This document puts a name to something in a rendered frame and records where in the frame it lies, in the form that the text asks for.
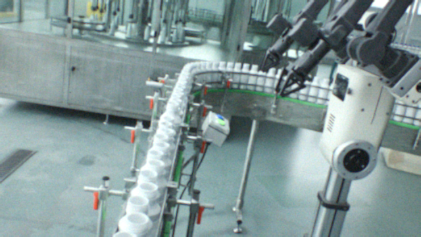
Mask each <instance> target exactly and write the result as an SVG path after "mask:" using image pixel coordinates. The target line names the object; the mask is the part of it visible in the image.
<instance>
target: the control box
mask: <svg viewBox="0 0 421 237"><path fill-rule="evenodd" d="M218 119H219V118H218V117H217V114H216V113H214V112H212V111H210V112H209V114H208V115H207V118H206V120H205V121H204V123H203V125H202V129H203V138H206V139H210V140H213V143H214V144H215V145H217V146H219V147H220V146H221V145H222V143H223V142H224V140H225V139H226V138H227V136H228V134H229V133H230V129H229V124H228V120H225V119H224V120H222V121H223V122H224V124H220V123H219V122H218V121H217V120H218ZM219 120H221V119H219ZM210 144H211V143H209V142H206V144H205V152H204V154H203V156H202V158H201V162H200V163H199V165H198V167H197V170H198V169H199V167H200V165H201V163H202V162H203V158H204V156H205V153H206V151H207V148H208V145H210ZM194 155H195V154H193V155H192V156H191V157H190V158H189V159H188V160H187V162H186V163H185V164H184V163H183V166H184V167H183V170H184V169H185V168H186V167H187V166H188V165H189V164H190V163H191V162H192V160H194ZM184 161H185V160H184ZM186 188H187V187H185V188H184V190H183V192H182V193H181V195H180V198H179V199H181V198H182V197H183V194H184V192H185V190H186ZM178 210H179V205H178V206H177V210H176V216H175V221H174V228H173V231H172V237H174V232H175V228H176V221H177V216H178Z"/></svg>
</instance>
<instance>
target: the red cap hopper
mask: <svg viewBox="0 0 421 237"><path fill-rule="evenodd" d="M415 2H416V0H414V1H413V3H412V4H411V6H410V7H409V11H408V14H407V18H406V22H405V24H401V23H397V24H396V26H402V27H401V28H399V29H398V30H396V32H398V34H396V37H397V36H399V35H401V34H402V36H401V40H400V43H402V44H403V42H404V40H405V44H406V45H407V47H408V44H409V40H410V36H411V35H412V31H413V28H414V24H415V22H416V17H417V14H418V10H419V8H420V3H421V0H417V2H416V6H415V9H414V5H415ZM413 9H414V13H413V16H412V12H413ZM411 16H412V20H411V23H410V25H409V22H410V18H411ZM400 30H401V31H400ZM407 30H408V32H407ZM399 31H400V32H399ZM406 33H407V36H406ZM360 35H361V31H358V30H357V33H356V36H360ZM405 36H406V39H405ZM400 43H399V45H400ZM402 46H403V45H402Z"/></svg>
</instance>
